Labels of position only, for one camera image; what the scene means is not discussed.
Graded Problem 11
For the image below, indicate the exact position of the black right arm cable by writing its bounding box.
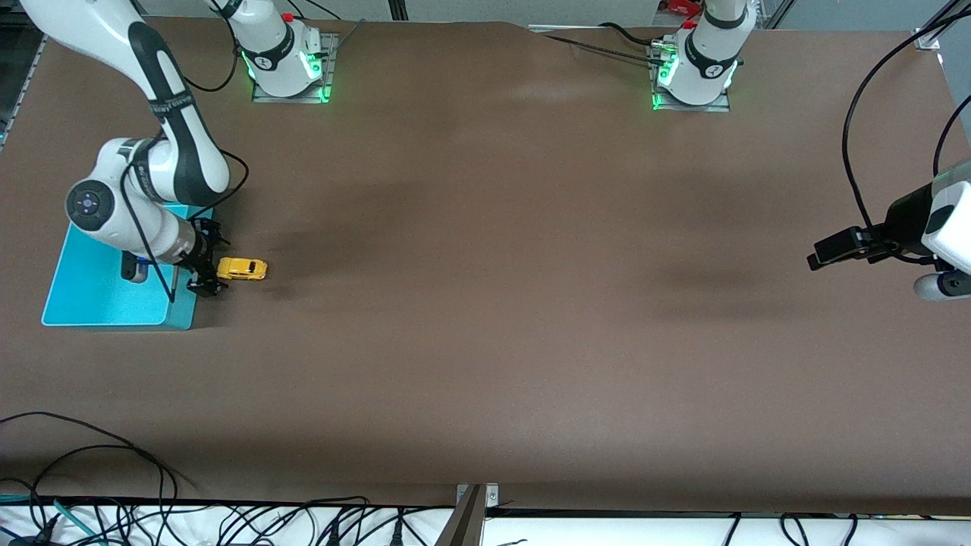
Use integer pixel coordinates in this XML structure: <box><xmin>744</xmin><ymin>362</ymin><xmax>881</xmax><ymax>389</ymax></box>
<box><xmin>121</xmin><ymin>45</ymin><xmax>250</xmax><ymax>306</ymax></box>

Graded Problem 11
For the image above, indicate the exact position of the thin black base cable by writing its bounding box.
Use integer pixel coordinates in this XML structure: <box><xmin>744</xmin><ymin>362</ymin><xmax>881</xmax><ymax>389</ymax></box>
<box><xmin>542</xmin><ymin>33</ymin><xmax>659</xmax><ymax>63</ymax></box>

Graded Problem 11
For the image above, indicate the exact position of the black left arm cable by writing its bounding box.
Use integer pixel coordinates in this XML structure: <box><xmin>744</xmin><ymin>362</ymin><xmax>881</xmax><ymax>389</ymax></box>
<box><xmin>841</xmin><ymin>0</ymin><xmax>971</xmax><ymax>232</ymax></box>

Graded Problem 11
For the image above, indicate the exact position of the long looping black cable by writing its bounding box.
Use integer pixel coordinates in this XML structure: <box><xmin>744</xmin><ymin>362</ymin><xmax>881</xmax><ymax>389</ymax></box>
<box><xmin>0</xmin><ymin>411</ymin><xmax>180</xmax><ymax>526</ymax></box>

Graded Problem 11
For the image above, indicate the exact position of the teal plastic bin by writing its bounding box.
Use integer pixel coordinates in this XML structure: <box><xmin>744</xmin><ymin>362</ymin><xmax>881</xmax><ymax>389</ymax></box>
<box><xmin>41</xmin><ymin>202</ymin><xmax>218</xmax><ymax>331</ymax></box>

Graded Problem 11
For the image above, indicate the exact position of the teal cable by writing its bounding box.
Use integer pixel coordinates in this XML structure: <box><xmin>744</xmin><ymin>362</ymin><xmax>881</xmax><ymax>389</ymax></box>
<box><xmin>0</xmin><ymin>493</ymin><xmax>101</xmax><ymax>546</ymax></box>

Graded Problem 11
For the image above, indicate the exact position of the thick black base cable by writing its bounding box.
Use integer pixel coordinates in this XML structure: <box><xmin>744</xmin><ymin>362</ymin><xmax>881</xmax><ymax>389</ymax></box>
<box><xmin>598</xmin><ymin>22</ymin><xmax>662</xmax><ymax>48</ymax></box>

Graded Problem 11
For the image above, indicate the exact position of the metal base plate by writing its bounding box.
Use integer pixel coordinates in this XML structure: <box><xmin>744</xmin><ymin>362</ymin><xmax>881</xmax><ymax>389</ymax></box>
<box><xmin>251</xmin><ymin>32</ymin><xmax>336</xmax><ymax>105</ymax></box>
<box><xmin>649</xmin><ymin>42</ymin><xmax>731</xmax><ymax>114</ymax></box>

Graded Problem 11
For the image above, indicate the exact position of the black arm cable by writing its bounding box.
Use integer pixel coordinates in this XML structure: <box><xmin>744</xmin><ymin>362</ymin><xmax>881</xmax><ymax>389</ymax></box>
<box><xmin>121</xmin><ymin>45</ymin><xmax>250</xmax><ymax>306</ymax></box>
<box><xmin>841</xmin><ymin>0</ymin><xmax>971</xmax><ymax>232</ymax></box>

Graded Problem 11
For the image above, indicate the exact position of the metal frame post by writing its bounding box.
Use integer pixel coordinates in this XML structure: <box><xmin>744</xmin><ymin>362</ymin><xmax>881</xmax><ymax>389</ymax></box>
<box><xmin>435</xmin><ymin>483</ymin><xmax>501</xmax><ymax>546</ymax></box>

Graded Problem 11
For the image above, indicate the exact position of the yellow beetle toy car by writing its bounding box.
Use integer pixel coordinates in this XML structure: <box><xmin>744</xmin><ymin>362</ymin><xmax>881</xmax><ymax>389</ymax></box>
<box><xmin>217</xmin><ymin>257</ymin><xmax>269</xmax><ymax>282</ymax></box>

